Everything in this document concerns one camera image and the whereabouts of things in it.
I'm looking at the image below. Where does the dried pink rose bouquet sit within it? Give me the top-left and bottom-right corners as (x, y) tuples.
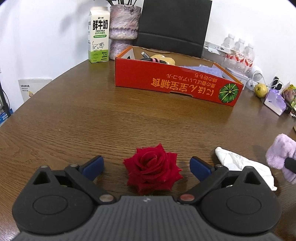
(106, 0), (137, 6)

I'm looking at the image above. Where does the black cable bundle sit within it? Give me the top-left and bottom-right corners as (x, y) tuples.
(139, 52), (170, 65)

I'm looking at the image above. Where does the clear water bottle right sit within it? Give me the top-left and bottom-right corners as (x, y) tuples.
(242, 44), (255, 75)

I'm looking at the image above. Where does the red artificial rose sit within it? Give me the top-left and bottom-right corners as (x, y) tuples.
(123, 144), (183, 195)

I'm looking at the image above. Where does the white marbled cloth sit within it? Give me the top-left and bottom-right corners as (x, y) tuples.
(215, 147), (278, 191)

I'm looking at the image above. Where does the clear water bottle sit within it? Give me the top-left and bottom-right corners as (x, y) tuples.
(221, 34), (234, 54)
(230, 38), (245, 72)
(242, 44), (255, 75)

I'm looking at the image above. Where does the black paper shopping bag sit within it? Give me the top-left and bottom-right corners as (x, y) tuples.
(135, 0), (212, 58)

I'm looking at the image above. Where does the purple white tissue pack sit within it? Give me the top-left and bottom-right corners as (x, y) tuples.
(264, 89), (287, 116)

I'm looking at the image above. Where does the yellow white plush toy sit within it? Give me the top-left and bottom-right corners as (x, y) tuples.
(151, 54), (175, 65)

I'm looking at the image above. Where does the purple textured vase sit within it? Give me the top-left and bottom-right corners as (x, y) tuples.
(109, 4), (142, 60)

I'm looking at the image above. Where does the orange cardboard pumpkin box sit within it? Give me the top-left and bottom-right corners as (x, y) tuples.
(115, 46), (243, 106)

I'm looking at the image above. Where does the white pink flat carton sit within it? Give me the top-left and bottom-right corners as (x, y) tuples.
(204, 41), (226, 55)

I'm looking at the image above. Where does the lavender fluffy towel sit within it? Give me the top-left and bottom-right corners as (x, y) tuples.
(265, 133), (295, 184)

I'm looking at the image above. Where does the clear water bottle middle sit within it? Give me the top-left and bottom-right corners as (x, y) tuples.
(230, 38), (245, 72)

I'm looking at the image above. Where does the clear water bottle left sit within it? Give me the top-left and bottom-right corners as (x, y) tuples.
(221, 34), (234, 54)

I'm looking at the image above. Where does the colourful snack packet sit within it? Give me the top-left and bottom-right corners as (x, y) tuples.
(283, 84), (295, 114)

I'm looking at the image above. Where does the white green milk carton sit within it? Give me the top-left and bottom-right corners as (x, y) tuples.
(88, 6), (110, 63)

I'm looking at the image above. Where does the yellow green pear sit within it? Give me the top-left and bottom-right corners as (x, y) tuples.
(254, 83), (269, 98)

